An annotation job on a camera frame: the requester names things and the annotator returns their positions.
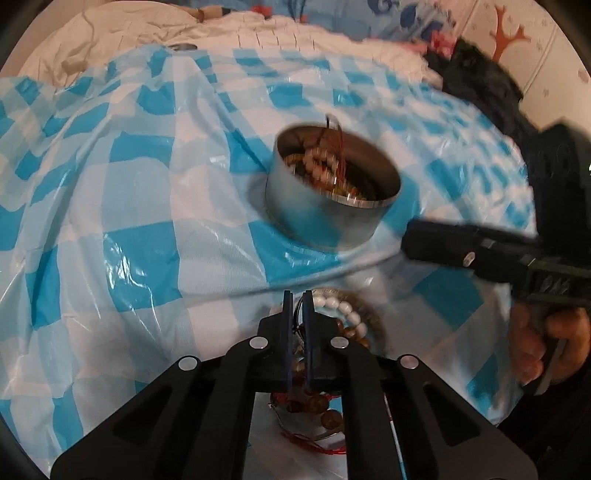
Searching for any blue white checkered plastic sheet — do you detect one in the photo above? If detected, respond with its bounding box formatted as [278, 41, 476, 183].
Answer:
[0, 44, 539, 480]

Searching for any amber bead bracelet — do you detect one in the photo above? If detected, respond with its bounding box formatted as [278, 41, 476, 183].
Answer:
[270, 359, 345, 430]

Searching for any red cord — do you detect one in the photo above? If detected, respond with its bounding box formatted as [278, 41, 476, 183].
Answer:
[281, 428, 348, 456]

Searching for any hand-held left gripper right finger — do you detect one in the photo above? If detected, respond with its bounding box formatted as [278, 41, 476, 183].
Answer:
[304, 290, 539, 480]

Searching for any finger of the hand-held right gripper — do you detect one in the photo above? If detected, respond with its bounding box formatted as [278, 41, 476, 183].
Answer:
[400, 219, 540, 291]

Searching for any pink cloth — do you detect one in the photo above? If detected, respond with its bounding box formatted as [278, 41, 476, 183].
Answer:
[403, 36, 455, 58]

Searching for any white striped bedsheet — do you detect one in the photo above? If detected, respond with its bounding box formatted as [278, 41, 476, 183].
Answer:
[18, 6, 445, 89]

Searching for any white bead bracelet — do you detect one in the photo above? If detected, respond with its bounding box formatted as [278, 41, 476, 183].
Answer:
[314, 295, 371, 343]

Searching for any heap of mixed jewelry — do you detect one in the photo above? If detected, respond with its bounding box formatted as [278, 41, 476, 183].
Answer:
[283, 115, 385, 205]

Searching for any person's right hand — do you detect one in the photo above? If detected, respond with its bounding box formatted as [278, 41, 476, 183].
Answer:
[509, 304, 591, 387]

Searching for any dark cloth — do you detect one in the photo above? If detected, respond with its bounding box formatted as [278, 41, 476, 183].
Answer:
[424, 38, 542, 155]

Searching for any brown wooden bead bracelet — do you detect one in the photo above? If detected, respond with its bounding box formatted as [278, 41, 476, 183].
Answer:
[315, 287, 389, 352]

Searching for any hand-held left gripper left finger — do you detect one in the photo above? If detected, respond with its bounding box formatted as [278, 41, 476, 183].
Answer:
[50, 290, 294, 480]

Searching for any round metal tin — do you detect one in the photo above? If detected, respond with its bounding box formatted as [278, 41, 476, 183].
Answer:
[264, 122, 403, 253]

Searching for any tan wooden object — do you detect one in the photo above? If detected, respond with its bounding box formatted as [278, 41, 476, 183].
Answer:
[178, 6, 232, 22]

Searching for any blue cartoon printed blanket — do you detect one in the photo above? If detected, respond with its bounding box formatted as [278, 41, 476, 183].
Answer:
[253, 0, 463, 48]

